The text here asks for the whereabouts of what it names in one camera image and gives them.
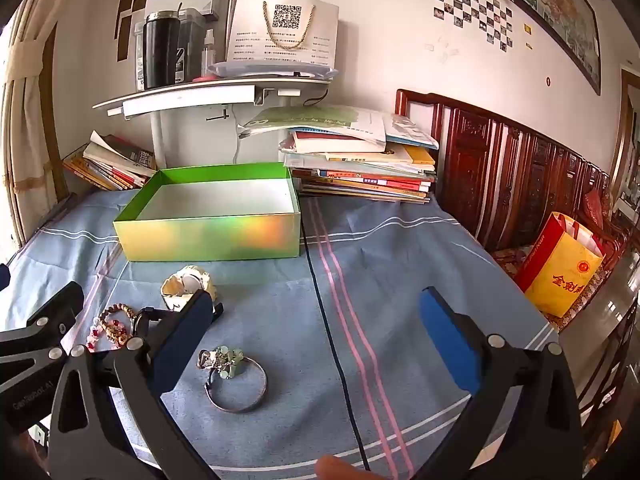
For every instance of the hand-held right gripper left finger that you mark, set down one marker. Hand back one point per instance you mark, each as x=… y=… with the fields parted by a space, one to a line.
x=186 y=331

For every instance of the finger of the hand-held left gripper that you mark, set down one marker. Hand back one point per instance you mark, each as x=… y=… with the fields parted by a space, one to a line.
x=47 y=322

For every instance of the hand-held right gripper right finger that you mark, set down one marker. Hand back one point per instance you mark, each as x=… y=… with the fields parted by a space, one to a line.
x=446 y=347

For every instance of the silver bangle with green beads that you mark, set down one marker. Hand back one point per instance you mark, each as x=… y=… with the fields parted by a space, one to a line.
x=221 y=361

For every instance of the green cardboard box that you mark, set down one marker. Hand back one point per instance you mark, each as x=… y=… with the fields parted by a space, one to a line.
x=200 y=240

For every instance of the person's right hand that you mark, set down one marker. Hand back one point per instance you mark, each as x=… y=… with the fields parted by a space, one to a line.
x=340 y=469

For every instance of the cream wrist watch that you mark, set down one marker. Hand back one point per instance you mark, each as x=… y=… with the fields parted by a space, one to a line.
x=179 y=282

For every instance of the blue striped bed sheet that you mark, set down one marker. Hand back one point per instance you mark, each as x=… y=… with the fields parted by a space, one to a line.
x=250 y=300

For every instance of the red and yellow box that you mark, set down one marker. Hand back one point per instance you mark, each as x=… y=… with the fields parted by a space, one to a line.
x=560 y=280

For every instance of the small stack of books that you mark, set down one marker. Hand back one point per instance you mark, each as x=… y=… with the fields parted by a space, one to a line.
x=112 y=165

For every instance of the beige curtain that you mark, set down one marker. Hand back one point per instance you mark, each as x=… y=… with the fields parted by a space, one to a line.
x=25 y=135

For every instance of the carved red wooden bench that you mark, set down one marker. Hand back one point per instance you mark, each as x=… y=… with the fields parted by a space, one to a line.
x=470 y=160

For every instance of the large stack of books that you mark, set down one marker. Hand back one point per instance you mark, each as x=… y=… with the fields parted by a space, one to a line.
x=360 y=170

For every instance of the white desk shelf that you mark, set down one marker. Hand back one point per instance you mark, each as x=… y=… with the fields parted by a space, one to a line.
x=190 y=93

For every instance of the clear plastic tray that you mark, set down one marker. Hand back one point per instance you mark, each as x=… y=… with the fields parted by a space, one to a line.
x=270 y=70

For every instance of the clear spray bottle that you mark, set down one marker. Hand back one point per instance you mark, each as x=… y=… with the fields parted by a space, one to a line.
x=209 y=57

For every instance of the black tumbler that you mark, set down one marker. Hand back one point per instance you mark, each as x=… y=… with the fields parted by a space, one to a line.
x=161 y=50

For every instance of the white paper bag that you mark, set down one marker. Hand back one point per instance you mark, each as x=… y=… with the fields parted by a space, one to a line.
x=322 y=35

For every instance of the wall photo collage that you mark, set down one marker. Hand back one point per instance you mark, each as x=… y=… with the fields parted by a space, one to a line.
x=475 y=7

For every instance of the framed wall picture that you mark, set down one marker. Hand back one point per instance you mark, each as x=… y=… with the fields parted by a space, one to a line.
x=555 y=10

